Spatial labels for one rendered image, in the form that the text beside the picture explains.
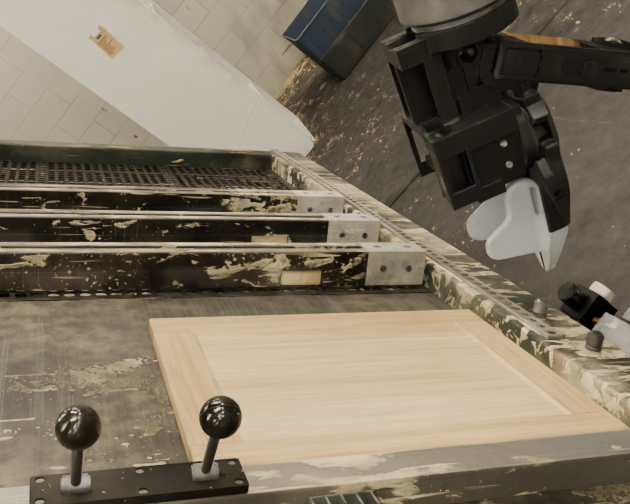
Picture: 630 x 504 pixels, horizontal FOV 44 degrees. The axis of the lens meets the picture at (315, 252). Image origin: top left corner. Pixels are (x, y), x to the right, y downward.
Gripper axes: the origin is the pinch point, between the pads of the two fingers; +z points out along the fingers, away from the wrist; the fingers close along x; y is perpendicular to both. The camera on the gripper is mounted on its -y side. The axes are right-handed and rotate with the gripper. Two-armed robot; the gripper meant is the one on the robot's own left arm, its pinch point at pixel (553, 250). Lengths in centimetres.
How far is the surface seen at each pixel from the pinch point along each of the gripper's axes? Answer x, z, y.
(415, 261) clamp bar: -82, 46, -2
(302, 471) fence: -12.3, 21.0, 26.7
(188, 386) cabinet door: -35, 21, 38
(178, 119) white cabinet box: -414, 91, 54
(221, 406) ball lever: -6.5, 5.3, 29.3
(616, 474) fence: -12.9, 41.5, -5.3
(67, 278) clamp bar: -75, 17, 56
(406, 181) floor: -287, 129, -42
